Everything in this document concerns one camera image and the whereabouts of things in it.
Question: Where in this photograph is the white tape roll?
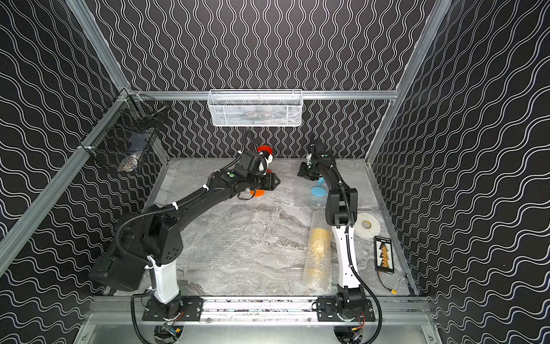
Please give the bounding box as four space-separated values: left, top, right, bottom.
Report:
354 212 381 239

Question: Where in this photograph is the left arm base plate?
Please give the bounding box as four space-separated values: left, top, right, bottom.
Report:
142 296 204 322

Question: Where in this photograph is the blue glass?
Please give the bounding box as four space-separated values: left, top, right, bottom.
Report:
311 177 328 197

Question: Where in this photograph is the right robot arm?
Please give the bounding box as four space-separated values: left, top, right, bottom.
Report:
298 138 382 324

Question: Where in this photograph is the red wine glass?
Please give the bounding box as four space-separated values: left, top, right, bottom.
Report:
257 146 273 163

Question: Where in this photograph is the black plastic case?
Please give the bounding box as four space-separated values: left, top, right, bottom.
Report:
89 256 145 292

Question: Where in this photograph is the white wire basket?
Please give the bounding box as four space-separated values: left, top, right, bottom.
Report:
207 89 304 127

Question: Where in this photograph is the orange glass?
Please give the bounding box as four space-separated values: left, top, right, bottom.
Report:
250 190 265 198

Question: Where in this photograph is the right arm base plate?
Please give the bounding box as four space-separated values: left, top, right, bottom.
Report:
312 296 376 323

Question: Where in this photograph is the yellow connector cable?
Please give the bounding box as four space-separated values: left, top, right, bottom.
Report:
377 270 408 297

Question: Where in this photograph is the black box with orange parts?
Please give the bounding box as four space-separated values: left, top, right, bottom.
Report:
374 236 395 274

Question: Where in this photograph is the yellow glass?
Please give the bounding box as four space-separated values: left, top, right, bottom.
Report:
302 210 333 294

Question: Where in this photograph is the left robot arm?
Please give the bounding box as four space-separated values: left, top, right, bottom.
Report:
114 146 281 320

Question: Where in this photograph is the black wire basket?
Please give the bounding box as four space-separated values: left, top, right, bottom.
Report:
83 92 169 173

